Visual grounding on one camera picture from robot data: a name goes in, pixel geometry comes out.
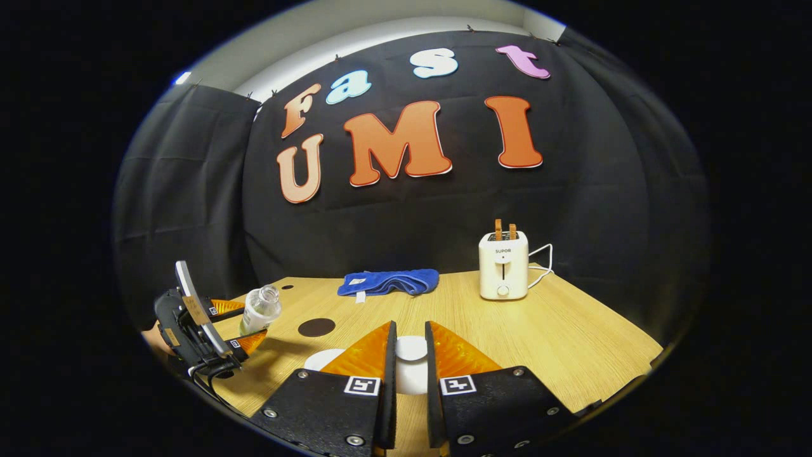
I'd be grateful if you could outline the dark brown round coaster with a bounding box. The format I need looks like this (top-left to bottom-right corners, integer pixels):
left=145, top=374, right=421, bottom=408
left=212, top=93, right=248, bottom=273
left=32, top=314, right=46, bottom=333
left=298, top=318, right=336, bottom=338

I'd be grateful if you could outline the clear plastic water bottle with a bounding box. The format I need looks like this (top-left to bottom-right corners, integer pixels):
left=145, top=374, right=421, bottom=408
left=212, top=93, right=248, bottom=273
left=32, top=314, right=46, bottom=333
left=239, top=285, right=282, bottom=337

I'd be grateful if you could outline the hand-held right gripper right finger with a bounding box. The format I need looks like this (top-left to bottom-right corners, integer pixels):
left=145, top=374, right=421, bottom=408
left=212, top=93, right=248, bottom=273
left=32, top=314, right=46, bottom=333
left=424, top=321, right=603, bottom=457

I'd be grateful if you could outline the blue folded towel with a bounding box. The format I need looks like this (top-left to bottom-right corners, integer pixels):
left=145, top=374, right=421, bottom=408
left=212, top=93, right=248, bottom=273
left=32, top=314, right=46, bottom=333
left=337, top=268, right=440, bottom=298

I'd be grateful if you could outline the white toaster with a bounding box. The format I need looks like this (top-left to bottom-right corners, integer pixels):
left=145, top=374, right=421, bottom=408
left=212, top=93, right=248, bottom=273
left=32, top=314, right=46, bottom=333
left=478, top=230, right=530, bottom=301

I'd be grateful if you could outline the white toaster cable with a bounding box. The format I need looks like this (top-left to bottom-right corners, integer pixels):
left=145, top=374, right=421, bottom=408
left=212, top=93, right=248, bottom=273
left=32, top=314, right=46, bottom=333
left=527, top=244, right=554, bottom=289

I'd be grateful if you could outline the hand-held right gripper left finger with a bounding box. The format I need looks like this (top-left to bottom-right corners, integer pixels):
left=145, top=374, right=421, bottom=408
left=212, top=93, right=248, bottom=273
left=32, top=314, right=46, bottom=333
left=251, top=321, right=398, bottom=457

